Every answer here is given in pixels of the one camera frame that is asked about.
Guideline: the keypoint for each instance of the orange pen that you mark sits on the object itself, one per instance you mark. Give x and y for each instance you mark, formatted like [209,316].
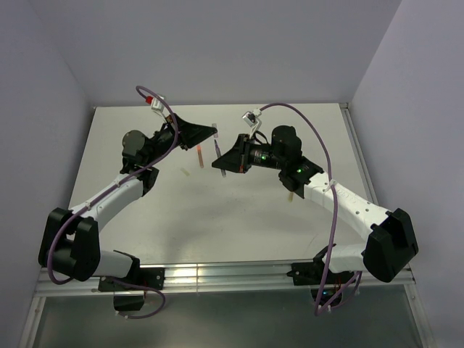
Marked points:
[200,156]

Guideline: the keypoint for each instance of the aluminium side rail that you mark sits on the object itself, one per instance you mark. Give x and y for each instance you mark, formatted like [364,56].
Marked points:
[417,309]

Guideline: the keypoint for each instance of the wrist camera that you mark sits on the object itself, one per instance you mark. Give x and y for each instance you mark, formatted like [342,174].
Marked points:
[156,104]
[252,119]

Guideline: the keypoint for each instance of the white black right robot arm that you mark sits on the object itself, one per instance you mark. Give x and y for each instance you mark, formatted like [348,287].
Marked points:
[389,241]

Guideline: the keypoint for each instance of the aluminium mounting rail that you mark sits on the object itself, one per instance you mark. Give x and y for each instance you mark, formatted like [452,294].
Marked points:
[188,278]

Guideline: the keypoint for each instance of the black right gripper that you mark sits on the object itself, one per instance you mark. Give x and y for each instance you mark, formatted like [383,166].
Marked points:
[237,159]

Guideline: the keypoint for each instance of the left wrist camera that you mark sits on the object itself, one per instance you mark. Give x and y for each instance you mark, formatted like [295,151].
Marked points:
[156,104]

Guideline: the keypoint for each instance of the purple pen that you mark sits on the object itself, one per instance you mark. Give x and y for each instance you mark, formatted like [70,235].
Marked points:
[218,153]

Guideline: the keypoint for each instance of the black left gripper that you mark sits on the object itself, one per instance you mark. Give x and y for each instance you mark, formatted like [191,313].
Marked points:
[191,135]

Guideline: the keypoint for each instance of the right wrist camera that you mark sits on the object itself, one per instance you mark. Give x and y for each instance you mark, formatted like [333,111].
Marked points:
[252,119]

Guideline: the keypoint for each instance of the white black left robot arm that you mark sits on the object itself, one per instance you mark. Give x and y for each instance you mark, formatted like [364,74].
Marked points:
[70,243]

